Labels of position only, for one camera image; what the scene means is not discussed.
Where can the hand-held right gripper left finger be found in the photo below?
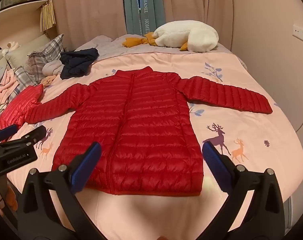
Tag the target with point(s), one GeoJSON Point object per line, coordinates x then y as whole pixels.
{"type": "Point", "coordinates": [88, 163]}

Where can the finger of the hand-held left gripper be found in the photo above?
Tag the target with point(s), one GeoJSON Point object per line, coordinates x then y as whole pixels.
{"type": "Point", "coordinates": [37, 133]}
{"type": "Point", "coordinates": [7, 131]}

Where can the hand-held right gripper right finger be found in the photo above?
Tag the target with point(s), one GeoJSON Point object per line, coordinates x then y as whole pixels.
{"type": "Point", "coordinates": [216, 165]}

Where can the light red down jacket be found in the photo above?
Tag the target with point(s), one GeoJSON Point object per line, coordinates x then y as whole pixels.
{"type": "Point", "coordinates": [19, 105]}

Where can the pink cloth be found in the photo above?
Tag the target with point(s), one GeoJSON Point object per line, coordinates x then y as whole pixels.
{"type": "Point", "coordinates": [4, 90]}

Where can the plaid pillow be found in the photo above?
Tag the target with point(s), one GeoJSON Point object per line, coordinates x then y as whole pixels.
{"type": "Point", "coordinates": [46, 52]}
{"type": "Point", "coordinates": [22, 78]}

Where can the pale grey garment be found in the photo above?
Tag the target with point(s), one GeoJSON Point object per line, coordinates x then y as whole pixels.
{"type": "Point", "coordinates": [51, 68]}

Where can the pink deer print duvet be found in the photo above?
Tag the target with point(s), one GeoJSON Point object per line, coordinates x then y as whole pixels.
{"type": "Point", "coordinates": [241, 100]}

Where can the navy blue garment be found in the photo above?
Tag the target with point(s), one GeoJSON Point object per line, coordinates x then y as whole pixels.
{"type": "Point", "coordinates": [76, 61]}

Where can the beige pillow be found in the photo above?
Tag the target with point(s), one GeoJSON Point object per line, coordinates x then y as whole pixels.
{"type": "Point", "coordinates": [21, 50]}

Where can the grey bed sheet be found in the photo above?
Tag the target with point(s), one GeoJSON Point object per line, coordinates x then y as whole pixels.
{"type": "Point", "coordinates": [111, 46]}

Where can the pink curtain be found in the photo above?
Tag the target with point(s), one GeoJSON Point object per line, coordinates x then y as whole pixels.
{"type": "Point", "coordinates": [89, 10]}
{"type": "Point", "coordinates": [199, 2]}

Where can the white goose plush toy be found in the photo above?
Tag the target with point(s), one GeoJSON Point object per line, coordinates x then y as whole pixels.
{"type": "Point", "coordinates": [181, 36]}

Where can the blue-grey curtain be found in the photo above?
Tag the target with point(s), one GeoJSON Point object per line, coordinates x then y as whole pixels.
{"type": "Point", "coordinates": [146, 5]}

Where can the white wall power strip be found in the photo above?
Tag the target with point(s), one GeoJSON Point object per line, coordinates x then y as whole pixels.
{"type": "Point", "coordinates": [302, 33]}

